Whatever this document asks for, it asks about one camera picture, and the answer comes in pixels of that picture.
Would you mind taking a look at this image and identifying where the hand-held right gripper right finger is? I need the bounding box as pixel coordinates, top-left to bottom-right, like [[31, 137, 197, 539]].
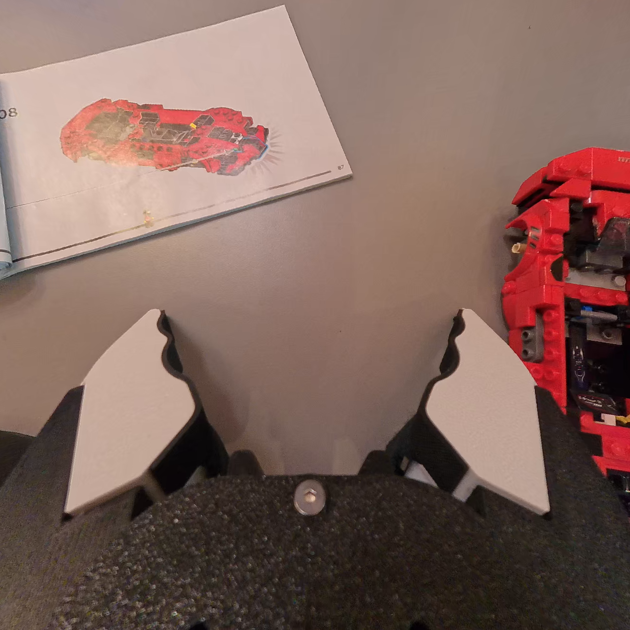
[[394, 308, 551, 516]]

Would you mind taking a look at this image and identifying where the lego instruction booklet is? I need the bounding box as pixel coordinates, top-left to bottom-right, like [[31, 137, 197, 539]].
[[0, 5, 354, 281]]

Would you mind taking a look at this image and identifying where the red lego car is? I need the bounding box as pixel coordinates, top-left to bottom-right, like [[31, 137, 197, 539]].
[[500, 147, 630, 493]]

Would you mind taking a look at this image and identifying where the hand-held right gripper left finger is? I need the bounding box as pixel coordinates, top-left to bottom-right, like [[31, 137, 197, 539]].
[[63, 308, 220, 517]]

